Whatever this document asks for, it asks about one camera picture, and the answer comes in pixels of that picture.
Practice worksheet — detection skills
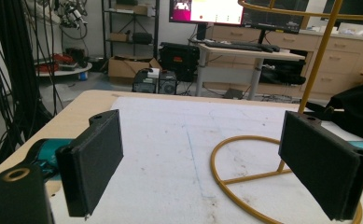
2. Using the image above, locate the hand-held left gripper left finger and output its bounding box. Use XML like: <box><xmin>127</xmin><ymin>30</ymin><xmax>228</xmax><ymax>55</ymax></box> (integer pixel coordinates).
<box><xmin>55</xmin><ymin>109</ymin><xmax>124</xmax><ymax>221</ymax></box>

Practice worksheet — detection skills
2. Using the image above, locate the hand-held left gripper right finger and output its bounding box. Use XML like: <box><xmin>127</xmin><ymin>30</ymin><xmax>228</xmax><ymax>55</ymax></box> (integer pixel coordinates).
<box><xmin>277</xmin><ymin>110</ymin><xmax>363</xmax><ymax>222</ymax></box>

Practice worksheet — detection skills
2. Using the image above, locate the black cloth bag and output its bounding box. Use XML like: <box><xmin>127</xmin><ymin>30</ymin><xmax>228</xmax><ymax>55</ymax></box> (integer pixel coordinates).
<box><xmin>306</xmin><ymin>81</ymin><xmax>363</xmax><ymax>143</ymax></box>

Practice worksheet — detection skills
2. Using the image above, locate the white table mat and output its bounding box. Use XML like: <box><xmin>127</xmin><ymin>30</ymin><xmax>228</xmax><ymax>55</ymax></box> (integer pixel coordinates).
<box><xmin>49</xmin><ymin>96</ymin><xmax>363</xmax><ymax>224</ymax></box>

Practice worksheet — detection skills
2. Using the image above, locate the black bag under desk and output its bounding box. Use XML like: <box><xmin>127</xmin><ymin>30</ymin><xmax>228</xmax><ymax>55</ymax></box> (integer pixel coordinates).
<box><xmin>258</xmin><ymin>58</ymin><xmax>307</xmax><ymax>86</ymax></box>

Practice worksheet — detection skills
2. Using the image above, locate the round white table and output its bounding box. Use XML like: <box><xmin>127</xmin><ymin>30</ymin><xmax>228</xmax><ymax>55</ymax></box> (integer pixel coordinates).
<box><xmin>35</xmin><ymin>61</ymin><xmax>93</xmax><ymax>77</ymax></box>

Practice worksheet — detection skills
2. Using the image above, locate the gold metal stand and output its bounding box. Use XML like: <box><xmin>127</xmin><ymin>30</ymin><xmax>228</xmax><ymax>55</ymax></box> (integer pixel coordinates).
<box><xmin>210</xmin><ymin>0</ymin><xmax>363</xmax><ymax>224</ymax></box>

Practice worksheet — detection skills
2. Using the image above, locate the light wooden drawer cabinet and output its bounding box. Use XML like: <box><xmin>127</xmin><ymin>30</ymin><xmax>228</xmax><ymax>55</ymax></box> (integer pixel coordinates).
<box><xmin>210</xmin><ymin>24</ymin><xmax>363</xmax><ymax>101</ymax></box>

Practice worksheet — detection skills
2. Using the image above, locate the black computer box white top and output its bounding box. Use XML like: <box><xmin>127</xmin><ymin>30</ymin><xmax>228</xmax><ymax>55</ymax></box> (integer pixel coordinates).
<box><xmin>132</xmin><ymin>67</ymin><xmax>161</xmax><ymax>94</ymax></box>

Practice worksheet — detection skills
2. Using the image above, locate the large open cardboard box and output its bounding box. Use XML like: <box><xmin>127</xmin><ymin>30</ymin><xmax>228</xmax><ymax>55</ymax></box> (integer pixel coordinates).
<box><xmin>107</xmin><ymin>55</ymin><xmax>162</xmax><ymax>84</ymax></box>

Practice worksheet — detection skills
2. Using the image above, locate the small grey floor box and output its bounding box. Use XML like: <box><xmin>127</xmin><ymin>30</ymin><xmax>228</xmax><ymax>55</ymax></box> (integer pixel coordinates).
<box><xmin>224</xmin><ymin>88</ymin><xmax>244</xmax><ymax>100</ymax></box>

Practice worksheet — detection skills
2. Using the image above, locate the black computer box with fan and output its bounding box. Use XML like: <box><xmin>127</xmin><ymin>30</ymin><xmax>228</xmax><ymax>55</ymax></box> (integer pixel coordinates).
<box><xmin>158</xmin><ymin>70</ymin><xmax>179</xmax><ymax>95</ymax></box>

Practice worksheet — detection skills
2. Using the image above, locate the white desk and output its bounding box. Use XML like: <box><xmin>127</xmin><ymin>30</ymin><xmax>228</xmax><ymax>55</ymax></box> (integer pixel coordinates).
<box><xmin>188</xmin><ymin>42</ymin><xmax>306</xmax><ymax>101</ymax></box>

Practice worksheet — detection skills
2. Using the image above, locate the small cardboard box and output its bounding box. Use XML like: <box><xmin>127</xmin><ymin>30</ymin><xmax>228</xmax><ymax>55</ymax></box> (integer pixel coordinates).
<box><xmin>109</xmin><ymin>32</ymin><xmax>130</xmax><ymax>43</ymax></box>

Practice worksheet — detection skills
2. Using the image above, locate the black hard case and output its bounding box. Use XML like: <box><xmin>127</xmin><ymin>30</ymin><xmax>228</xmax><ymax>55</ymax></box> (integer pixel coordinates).
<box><xmin>158</xmin><ymin>42</ymin><xmax>201</xmax><ymax>83</ymax></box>

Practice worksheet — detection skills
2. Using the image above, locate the black shelf device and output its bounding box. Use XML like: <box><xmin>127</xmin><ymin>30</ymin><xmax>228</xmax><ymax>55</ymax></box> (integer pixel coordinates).
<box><xmin>132</xmin><ymin>32</ymin><xmax>154</xmax><ymax>45</ymax></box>

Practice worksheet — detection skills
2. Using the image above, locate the black keyboard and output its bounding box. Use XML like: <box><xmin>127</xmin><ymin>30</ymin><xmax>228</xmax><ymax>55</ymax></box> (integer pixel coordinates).
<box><xmin>205</xmin><ymin>40</ymin><xmax>281</xmax><ymax>53</ymax></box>

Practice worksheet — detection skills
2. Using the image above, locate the monitor with dark screen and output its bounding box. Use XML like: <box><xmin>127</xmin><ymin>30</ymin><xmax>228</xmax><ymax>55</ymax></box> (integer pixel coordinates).
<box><xmin>243</xmin><ymin>0</ymin><xmax>310</xmax><ymax>35</ymax></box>

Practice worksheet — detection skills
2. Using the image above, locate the black metal shelf rack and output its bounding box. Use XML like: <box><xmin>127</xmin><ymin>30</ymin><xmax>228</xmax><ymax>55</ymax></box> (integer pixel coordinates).
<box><xmin>101</xmin><ymin>0</ymin><xmax>161</xmax><ymax>61</ymax></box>

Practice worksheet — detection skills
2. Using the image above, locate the monitor with pink screen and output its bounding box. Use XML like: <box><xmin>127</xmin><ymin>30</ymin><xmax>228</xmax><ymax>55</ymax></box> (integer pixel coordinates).
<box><xmin>169</xmin><ymin>0</ymin><xmax>245</xmax><ymax>26</ymax></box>

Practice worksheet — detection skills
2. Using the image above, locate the red cable coil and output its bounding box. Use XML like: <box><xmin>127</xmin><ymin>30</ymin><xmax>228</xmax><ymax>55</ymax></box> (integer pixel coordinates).
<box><xmin>36</xmin><ymin>53</ymin><xmax>75</xmax><ymax>74</ymax></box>

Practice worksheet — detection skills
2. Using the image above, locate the bundle of black cables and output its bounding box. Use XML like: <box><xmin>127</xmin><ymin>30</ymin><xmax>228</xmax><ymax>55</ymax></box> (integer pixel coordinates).
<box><xmin>0</xmin><ymin>0</ymin><xmax>63</xmax><ymax>176</ymax></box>

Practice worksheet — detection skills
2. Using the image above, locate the dark wall monitor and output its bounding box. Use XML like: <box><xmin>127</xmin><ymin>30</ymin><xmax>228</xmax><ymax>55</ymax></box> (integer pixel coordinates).
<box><xmin>322</xmin><ymin>0</ymin><xmax>363</xmax><ymax>17</ymax></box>

